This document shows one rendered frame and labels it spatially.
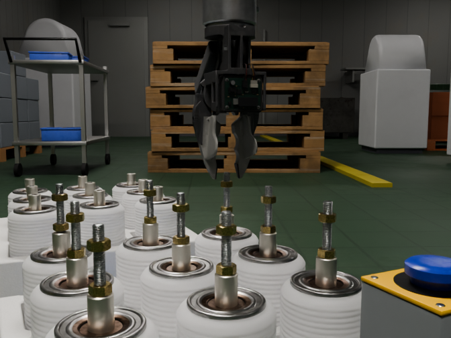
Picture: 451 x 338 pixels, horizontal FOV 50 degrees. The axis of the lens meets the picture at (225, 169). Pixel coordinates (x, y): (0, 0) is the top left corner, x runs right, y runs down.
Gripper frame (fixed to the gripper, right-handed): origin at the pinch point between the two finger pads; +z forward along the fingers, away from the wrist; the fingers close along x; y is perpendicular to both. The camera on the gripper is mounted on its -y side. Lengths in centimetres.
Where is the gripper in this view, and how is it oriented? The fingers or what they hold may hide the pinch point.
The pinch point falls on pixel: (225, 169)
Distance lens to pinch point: 71.8
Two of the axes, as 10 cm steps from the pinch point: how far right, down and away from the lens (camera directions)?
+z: 0.0, 9.9, 1.2
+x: 9.6, -0.3, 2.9
